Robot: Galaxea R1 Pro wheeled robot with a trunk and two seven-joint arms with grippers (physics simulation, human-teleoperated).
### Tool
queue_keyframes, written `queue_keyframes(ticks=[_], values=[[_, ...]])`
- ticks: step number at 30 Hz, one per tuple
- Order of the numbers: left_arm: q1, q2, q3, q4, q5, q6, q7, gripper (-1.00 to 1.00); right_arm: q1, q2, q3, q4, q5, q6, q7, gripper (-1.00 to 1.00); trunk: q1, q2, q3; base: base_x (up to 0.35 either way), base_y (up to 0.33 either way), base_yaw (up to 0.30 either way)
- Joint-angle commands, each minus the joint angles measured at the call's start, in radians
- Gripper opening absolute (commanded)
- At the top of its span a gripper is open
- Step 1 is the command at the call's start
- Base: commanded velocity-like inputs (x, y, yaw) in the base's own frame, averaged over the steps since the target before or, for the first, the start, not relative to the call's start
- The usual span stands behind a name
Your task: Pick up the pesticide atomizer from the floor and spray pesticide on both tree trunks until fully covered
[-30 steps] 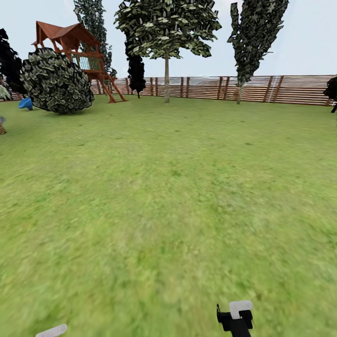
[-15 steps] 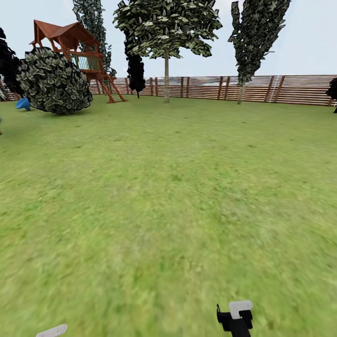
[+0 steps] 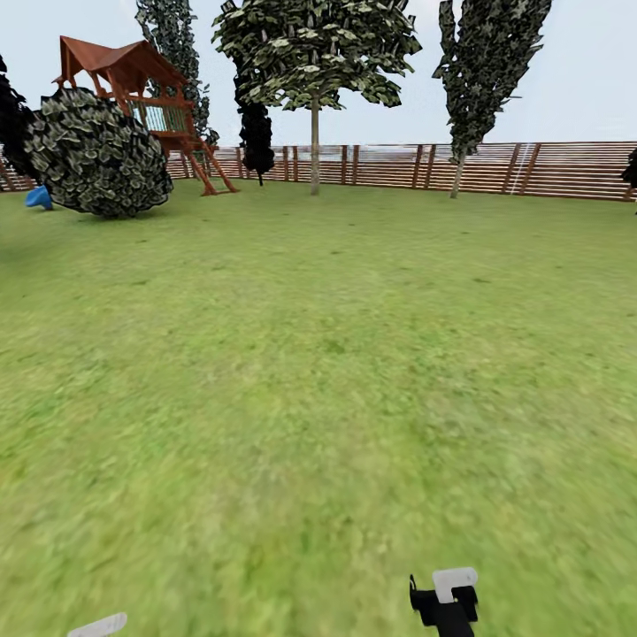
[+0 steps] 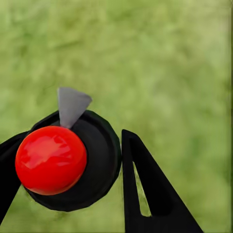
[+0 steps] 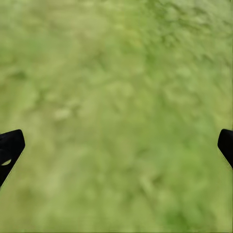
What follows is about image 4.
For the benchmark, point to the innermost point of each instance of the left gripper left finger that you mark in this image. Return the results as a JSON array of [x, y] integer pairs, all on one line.
[[9, 181]]

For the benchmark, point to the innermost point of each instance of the pesticide atomizer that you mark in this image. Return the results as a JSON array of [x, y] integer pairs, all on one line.
[[70, 159]]

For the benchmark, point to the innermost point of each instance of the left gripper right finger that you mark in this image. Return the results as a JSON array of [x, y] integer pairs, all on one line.
[[169, 213]]

